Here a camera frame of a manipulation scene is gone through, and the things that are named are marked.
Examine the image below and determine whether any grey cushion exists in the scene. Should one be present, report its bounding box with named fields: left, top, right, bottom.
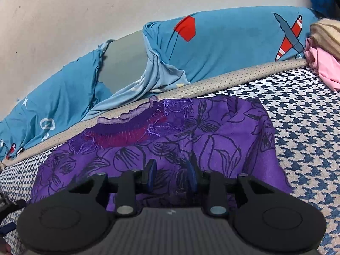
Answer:
left=97, top=30, right=148, bottom=96

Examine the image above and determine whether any light blue cloth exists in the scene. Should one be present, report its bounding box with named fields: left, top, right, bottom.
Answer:
left=82, top=32, right=186, bottom=121

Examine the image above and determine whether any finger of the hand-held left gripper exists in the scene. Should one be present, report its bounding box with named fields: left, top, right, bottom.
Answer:
left=0, top=222, right=14, bottom=236
left=0, top=198, right=27, bottom=220

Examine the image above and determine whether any pink garment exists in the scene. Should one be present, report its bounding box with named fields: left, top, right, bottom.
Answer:
left=303, top=38, right=340, bottom=92

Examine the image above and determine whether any blue pillow with red patch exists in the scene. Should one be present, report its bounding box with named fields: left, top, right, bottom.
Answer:
left=143, top=5, right=319, bottom=84

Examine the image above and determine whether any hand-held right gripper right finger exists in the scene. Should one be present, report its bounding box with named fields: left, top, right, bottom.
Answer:
left=183, top=154, right=269, bottom=217

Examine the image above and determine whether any beige striped knit garment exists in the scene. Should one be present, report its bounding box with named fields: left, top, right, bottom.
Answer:
left=309, top=18, right=340, bottom=59

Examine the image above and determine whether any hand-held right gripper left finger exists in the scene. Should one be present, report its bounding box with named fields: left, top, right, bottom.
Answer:
left=69, top=159, right=157, bottom=217

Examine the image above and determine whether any purple floral garment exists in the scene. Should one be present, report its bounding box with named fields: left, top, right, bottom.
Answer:
left=30, top=96, right=293, bottom=213

